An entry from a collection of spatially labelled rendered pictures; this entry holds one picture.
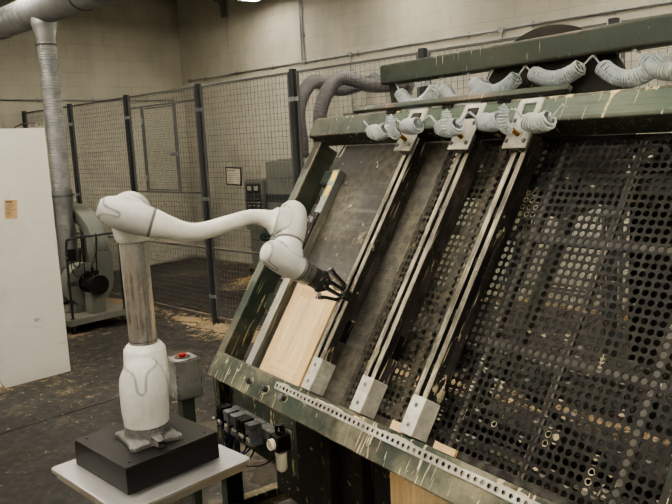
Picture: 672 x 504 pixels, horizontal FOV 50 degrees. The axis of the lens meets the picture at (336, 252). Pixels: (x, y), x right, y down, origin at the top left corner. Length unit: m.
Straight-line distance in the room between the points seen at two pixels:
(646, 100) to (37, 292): 5.16
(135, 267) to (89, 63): 9.10
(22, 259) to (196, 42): 6.53
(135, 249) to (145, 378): 0.46
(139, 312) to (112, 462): 0.53
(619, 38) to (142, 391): 2.08
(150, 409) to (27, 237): 3.96
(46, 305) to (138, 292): 3.84
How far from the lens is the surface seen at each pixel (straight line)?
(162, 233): 2.49
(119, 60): 11.88
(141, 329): 2.71
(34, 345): 6.50
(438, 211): 2.64
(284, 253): 2.50
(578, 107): 2.45
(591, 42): 2.98
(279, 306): 3.17
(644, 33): 2.86
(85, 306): 8.20
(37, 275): 6.43
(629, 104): 2.35
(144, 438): 2.60
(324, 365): 2.74
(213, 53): 11.74
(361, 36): 9.42
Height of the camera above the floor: 1.83
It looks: 9 degrees down
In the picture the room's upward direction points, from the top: 3 degrees counter-clockwise
